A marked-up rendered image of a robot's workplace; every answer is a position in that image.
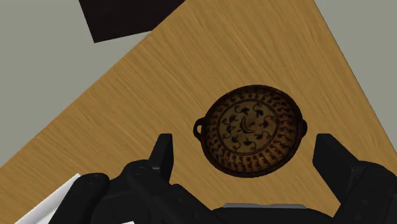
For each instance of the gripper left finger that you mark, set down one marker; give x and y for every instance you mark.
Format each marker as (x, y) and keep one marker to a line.
(139, 192)

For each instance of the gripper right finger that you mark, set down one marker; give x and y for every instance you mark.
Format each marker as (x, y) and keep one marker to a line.
(366, 189)

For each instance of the white flat object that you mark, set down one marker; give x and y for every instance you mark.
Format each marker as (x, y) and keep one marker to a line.
(46, 204)

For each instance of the wooden table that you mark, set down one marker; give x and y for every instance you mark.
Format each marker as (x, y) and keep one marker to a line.
(186, 77)

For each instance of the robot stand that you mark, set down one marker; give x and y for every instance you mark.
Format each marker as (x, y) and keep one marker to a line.
(124, 17)

